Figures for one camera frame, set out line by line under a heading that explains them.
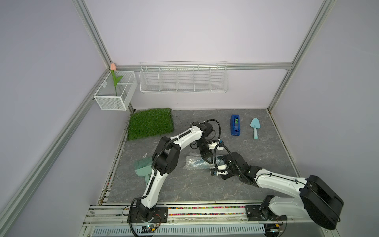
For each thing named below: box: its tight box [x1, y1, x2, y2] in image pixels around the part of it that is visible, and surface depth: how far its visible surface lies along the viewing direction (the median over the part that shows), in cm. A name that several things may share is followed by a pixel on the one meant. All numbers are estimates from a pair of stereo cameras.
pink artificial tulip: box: [110, 62, 123, 97], surface depth 91 cm
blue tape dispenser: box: [230, 114, 241, 137], surface depth 107 cm
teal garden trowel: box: [250, 117, 261, 140], surface depth 114 cm
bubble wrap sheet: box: [182, 152, 217, 171], surface depth 86 cm
